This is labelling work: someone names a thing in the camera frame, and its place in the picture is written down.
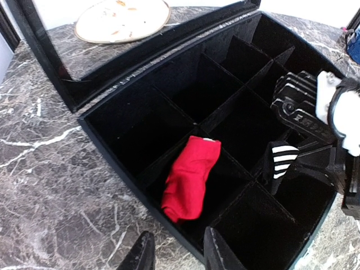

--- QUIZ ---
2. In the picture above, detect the red white sock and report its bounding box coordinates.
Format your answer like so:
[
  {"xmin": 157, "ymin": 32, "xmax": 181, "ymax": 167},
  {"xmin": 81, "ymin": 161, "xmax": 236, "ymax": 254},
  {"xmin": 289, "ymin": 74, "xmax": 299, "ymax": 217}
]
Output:
[{"xmin": 161, "ymin": 136, "xmax": 222, "ymax": 224}]

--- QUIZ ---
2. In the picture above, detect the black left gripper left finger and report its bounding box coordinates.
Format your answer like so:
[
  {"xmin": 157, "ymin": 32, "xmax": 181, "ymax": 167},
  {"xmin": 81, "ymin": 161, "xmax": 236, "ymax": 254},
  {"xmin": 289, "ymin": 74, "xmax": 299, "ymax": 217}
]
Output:
[{"xmin": 117, "ymin": 231, "xmax": 155, "ymax": 270}]

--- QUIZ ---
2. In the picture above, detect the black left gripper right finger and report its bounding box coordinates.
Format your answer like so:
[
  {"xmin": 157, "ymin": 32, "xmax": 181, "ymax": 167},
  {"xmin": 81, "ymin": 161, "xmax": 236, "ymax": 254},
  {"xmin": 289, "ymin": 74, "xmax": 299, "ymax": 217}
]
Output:
[{"xmin": 204, "ymin": 227, "xmax": 246, "ymax": 270}]

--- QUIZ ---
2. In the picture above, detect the black striped sock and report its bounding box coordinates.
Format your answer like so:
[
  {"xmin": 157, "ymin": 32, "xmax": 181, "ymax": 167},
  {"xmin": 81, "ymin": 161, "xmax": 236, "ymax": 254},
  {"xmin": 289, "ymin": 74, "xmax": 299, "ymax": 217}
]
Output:
[{"xmin": 250, "ymin": 141, "xmax": 300, "ymax": 197}]

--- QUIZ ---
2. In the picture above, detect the round beige decorated plate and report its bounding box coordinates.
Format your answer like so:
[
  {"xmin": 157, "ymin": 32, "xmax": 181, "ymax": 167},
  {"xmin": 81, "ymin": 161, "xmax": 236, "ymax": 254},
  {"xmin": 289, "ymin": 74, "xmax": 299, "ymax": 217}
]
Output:
[{"xmin": 75, "ymin": 1, "xmax": 171, "ymax": 44}]

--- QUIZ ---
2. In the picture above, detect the left black frame post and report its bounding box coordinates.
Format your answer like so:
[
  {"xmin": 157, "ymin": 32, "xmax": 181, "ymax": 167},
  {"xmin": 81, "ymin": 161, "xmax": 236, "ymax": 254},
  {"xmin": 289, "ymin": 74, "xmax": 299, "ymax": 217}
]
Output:
[{"xmin": 0, "ymin": 4, "xmax": 20, "ymax": 52}]

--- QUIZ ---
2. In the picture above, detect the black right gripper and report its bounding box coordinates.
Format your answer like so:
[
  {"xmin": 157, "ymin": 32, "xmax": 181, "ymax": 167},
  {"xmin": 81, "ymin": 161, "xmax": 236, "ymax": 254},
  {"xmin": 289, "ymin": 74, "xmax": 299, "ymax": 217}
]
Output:
[{"xmin": 271, "ymin": 71, "xmax": 359, "ymax": 219}]

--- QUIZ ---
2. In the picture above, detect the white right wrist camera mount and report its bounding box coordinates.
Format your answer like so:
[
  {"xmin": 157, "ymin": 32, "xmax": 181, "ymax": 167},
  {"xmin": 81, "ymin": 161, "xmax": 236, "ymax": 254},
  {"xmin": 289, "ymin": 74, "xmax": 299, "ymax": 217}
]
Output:
[{"xmin": 316, "ymin": 71, "xmax": 359, "ymax": 157}]

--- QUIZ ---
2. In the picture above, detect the dark blue mug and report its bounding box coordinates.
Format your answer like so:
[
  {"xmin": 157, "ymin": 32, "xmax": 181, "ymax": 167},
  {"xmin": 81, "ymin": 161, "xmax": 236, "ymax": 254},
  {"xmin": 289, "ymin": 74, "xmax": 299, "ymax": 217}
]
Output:
[{"xmin": 345, "ymin": 22, "xmax": 360, "ymax": 65}]

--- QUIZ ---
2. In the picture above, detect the black glass-lid display case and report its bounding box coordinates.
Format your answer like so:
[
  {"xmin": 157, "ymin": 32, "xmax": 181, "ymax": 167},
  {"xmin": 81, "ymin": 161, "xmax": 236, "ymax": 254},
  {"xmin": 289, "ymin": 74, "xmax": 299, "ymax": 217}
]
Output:
[{"xmin": 8, "ymin": 1, "xmax": 343, "ymax": 269}]

